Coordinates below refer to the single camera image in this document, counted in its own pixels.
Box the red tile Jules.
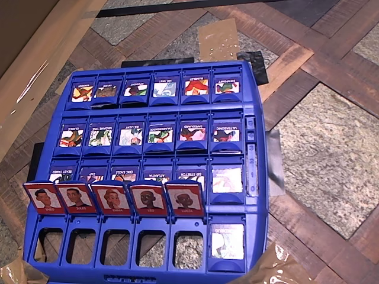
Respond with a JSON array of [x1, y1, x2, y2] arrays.
[[54, 180, 98, 214]]

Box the brown dark hero flip tile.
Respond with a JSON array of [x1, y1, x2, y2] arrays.
[[92, 74, 123, 108]]

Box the green-white character game card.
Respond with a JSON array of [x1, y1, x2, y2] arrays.
[[82, 117, 117, 156]]

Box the blue plastic guessing game board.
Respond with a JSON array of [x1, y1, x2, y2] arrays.
[[22, 60, 270, 284]]

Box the purple Beast Tamer game card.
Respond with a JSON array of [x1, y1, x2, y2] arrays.
[[47, 161, 78, 183]]

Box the long black tape line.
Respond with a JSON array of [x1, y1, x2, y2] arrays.
[[96, 0, 285, 18]]

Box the white character game card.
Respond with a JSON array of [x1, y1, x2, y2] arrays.
[[113, 117, 146, 156]]

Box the purple Ultrasonic game card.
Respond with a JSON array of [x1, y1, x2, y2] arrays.
[[210, 114, 244, 154]]

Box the brown cardboard box wall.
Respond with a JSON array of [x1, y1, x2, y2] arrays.
[[0, 0, 69, 78]]

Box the red tile Leo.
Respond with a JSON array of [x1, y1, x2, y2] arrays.
[[127, 180, 169, 216]]

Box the red tile Emma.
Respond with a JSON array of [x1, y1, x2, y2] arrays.
[[89, 180, 133, 216]]

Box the green red hero flip tile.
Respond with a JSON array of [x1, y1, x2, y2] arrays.
[[120, 73, 150, 107]]

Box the yellow red hero flip tile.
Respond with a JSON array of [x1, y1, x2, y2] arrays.
[[66, 76, 97, 111]]

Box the purple Safeguard game card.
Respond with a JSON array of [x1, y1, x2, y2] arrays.
[[176, 114, 210, 151]]

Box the purple illustrated game card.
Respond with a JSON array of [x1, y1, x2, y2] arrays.
[[109, 160, 142, 183]]

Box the Mr Mist blue flip tile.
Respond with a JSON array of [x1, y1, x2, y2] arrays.
[[149, 70, 181, 107]]

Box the brown-red character game card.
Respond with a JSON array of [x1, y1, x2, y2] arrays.
[[54, 118, 88, 157]]

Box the red tile Lucia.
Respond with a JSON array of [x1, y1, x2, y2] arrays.
[[164, 180, 205, 217]]

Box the purple Zap game card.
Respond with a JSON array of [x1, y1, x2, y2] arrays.
[[78, 161, 110, 183]]

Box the red tile Enzo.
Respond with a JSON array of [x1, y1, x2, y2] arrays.
[[23, 180, 66, 215]]

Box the Bumbler blue flip tile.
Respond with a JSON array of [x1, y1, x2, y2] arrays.
[[180, 69, 211, 105]]

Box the black tape strip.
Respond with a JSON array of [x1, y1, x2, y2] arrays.
[[236, 50, 269, 86], [265, 128, 287, 198]]

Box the brown packing tape piece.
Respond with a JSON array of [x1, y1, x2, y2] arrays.
[[54, 67, 83, 96], [197, 18, 241, 63]]

